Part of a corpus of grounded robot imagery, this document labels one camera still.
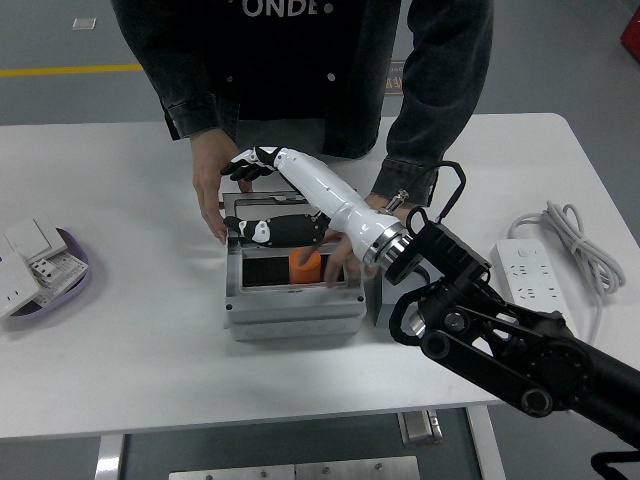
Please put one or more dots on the person's left hand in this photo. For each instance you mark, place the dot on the person's left hand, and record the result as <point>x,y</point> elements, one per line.
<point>345,260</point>

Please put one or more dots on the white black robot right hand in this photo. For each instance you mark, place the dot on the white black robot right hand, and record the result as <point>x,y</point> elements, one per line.
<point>330,195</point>

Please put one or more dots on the person's right hand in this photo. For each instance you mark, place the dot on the person's right hand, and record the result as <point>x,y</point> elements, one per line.
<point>207,180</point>

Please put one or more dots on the orange cylinder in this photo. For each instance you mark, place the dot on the orange cylinder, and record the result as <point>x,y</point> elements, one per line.
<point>305,270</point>

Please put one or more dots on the grey electrical enclosure box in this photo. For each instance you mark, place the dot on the grey electrical enclosure box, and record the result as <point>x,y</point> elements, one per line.
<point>295,310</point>

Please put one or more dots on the person's left forearm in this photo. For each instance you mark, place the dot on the person's left forearm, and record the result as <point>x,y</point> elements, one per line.
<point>435,115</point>

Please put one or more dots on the person's right forearm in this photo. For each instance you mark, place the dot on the person's right forearm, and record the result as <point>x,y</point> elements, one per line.
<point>195,100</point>

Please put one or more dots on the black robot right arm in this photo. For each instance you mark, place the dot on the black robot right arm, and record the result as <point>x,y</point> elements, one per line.
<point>450,250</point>

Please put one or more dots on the dark grey cube with hole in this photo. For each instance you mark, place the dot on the dark grey cube with hole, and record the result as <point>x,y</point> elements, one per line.
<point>381,305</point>

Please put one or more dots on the person's torso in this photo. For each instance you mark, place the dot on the person's torso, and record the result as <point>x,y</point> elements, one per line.
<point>290,65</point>

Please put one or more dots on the purple plastic tray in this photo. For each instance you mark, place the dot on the purple plastic tray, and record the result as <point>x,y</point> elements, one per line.
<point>77,248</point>

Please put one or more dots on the white dotted panel piece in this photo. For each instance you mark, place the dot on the white dotted panel piece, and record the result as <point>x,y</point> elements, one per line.
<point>67,272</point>

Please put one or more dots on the white power strip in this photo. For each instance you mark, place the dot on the white power strip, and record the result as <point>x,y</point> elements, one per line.
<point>525,270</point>

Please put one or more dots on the small white socket module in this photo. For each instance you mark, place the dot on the small white socket module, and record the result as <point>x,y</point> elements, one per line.
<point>44,269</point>

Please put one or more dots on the small grey floor plate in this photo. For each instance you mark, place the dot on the small grey floor plate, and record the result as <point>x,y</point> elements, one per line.
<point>84,23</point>

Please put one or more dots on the grey metal plate with screws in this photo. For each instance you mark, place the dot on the grey metal plate with screws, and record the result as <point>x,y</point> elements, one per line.
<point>295,470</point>

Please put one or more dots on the white table leg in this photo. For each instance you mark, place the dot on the white table leg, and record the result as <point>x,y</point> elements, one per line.
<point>487,445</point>
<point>107,457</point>

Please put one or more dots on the red object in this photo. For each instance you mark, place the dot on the red object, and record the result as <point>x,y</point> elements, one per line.
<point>632,30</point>

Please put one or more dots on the grey metal table bracket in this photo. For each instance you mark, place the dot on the grey metal table bracket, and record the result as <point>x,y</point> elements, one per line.
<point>420,426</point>

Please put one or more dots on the white wall switch plate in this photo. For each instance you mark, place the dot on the white wall switch plate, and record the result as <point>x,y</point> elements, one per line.
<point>30,237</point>

